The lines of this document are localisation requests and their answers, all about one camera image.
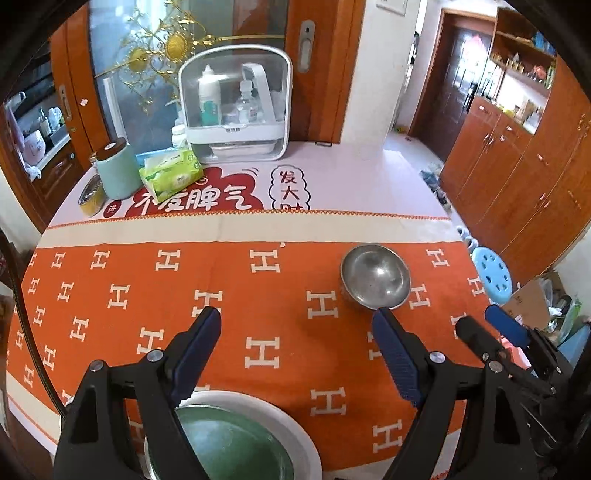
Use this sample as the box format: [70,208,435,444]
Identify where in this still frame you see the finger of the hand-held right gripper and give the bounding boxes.
[455,316,513,370]
[485,305,561,370]

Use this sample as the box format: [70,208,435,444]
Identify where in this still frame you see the dark entry door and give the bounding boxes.
[409,11,497,162]

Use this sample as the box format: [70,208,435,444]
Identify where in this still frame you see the black cable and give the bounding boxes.
[0,240,70,416]

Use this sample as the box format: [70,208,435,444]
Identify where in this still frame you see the wooden wall cabinet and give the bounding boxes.
[438,7,591,287]

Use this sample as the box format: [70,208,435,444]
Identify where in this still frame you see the green plate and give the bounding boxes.
[175,405,296,480]

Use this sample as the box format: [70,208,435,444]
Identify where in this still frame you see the orange patterned table cloth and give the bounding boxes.
[4,210,504,480]

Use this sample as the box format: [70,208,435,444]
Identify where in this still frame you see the yellow tin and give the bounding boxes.
[78,174,105,219]

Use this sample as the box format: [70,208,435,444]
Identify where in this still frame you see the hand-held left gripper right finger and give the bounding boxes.
[372,307,520,480]

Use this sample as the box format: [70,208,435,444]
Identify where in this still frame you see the large white plate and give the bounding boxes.
[144,390,322,480]

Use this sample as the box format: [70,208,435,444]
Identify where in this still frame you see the wooden glass sliding door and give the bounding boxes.
[48,0,365,144]

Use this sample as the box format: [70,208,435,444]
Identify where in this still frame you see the small steel bowl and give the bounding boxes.
[341,244,411,311]

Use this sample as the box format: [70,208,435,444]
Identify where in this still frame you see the white storage box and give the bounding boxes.
[178,45,293,163]

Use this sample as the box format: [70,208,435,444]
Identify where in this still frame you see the mint green canister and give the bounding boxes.
[95,137,144,201]

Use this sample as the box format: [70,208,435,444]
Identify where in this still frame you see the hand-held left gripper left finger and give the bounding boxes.
[54,306,222,480]

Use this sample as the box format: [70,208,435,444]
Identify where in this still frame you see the gold door ornament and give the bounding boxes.
[95,7,208,116]

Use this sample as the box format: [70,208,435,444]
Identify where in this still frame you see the white bottle teal label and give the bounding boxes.
[198,65,221,126]

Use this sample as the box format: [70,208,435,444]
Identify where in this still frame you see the cardboard box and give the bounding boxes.
[501,272,561,328]

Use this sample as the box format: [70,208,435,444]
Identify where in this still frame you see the blue plastic stool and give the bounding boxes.
[472,247,513,305]

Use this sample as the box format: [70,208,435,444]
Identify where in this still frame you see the clear plastic bottle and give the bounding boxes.
[236,80,258,124]

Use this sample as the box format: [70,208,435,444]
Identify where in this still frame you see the green tissue pack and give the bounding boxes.
[139,148,205,205]

